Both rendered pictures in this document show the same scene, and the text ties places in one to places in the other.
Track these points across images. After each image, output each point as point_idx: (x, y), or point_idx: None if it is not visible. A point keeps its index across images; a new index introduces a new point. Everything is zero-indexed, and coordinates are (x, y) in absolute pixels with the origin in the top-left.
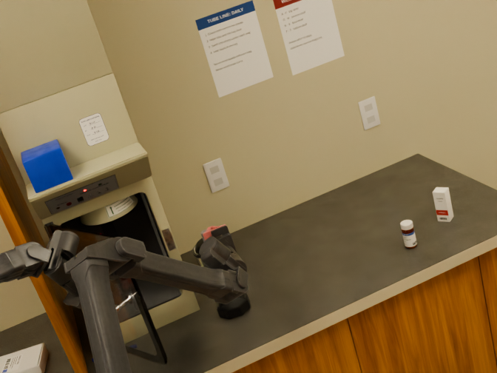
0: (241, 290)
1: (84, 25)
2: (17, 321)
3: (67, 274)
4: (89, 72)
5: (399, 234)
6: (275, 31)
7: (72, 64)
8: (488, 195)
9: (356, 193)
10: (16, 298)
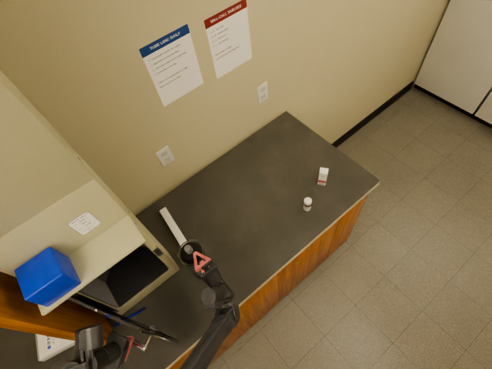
0: (238, 321)
1: (49, 151)
2: None
3: (104, 365)
4: (67, 187)
5: (296, 195)
6: (205, 47)
7: (46, 188)
8: (342, 159)
9: (256, 149)
10: None
